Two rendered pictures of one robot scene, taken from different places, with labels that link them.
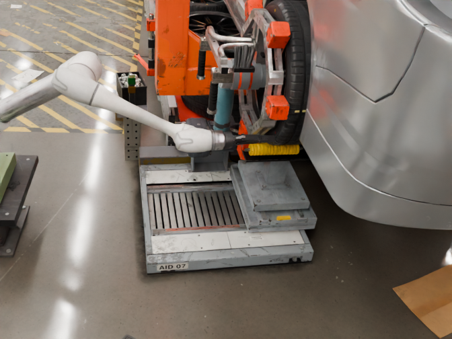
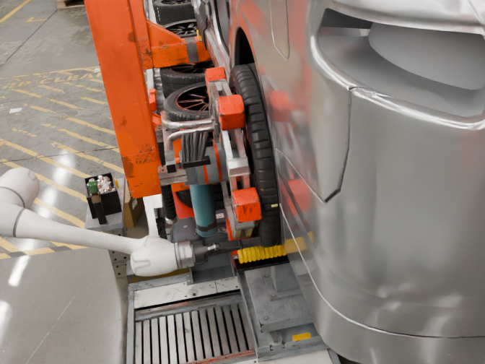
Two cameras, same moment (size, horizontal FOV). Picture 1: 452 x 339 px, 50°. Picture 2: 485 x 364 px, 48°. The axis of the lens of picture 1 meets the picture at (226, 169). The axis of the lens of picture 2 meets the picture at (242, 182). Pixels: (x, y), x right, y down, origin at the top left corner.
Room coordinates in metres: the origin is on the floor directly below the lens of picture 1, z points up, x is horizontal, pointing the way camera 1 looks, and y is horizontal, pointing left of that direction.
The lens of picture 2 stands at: (0.38, -0.38, 1.75)
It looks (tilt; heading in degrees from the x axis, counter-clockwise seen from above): 30 degrees down; 8
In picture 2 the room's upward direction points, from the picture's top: 6 degrees counter-clockwise
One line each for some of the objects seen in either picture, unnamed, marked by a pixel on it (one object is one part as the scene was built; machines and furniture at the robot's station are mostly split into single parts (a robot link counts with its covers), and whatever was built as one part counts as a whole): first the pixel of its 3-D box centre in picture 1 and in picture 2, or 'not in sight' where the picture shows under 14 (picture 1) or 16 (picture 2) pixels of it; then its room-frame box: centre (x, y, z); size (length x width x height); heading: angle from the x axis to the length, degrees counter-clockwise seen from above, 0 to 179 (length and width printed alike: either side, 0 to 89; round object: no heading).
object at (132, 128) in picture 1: (132, 127); (116, 238); (2.54, 0.60, 0.21); 0.10 x 0.10 x 0.42; 15
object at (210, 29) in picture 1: (231, 27); (186, 109); (2.17, 0.05, 1.03); 0.19 x 0.18 x 0.11; 105
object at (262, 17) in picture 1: (257, 74); (229, 160); (2.10, -0.09, 0.85); 0.54 x 0.07 x 0.54; 15
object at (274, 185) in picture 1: (275, 165); (283, 266); (2.14, -0.26, 0.32); 0.40 x 0.30 x 0.28; 15
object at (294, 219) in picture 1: (270, 194); (287, 303); (2.13, -0.26, 0.13); 0.50 x 0.36 x 0.10; 15
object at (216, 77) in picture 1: (222, 74); (172, 173); (1.88, 0.06, 0.93); 0.09 x 0.05 x 0.05; 105
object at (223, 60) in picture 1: (240, 44); (191, 131); (1.97, 0.00, 1.03); 0.19 x 0.18 x 0.11; 105
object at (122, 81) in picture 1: (131, 87); (102, 193); (2.47, 0.59, 0.51); 0.20 x 0.14 x 0.13; 23
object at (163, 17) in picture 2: not in sight; (181, 9); (7.00, 1.07, 0.39); 0.66 x 0.66 x 0.24
